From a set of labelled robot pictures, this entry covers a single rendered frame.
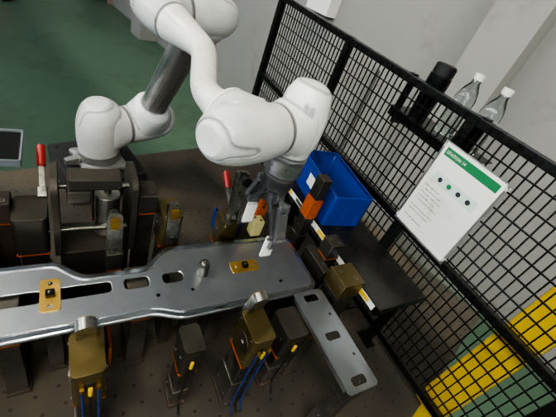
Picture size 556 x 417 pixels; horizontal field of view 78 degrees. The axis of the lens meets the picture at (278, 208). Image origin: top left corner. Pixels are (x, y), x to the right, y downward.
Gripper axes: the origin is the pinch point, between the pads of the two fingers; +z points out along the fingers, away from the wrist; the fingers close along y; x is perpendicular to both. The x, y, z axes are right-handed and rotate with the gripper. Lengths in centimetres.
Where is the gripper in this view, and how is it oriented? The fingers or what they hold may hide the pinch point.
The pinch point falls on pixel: (256, 233)
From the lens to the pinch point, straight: 90.6
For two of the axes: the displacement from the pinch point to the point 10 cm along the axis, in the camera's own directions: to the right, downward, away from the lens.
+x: 8.5, -0.5, 5.2
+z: -3.1, 7.5, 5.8
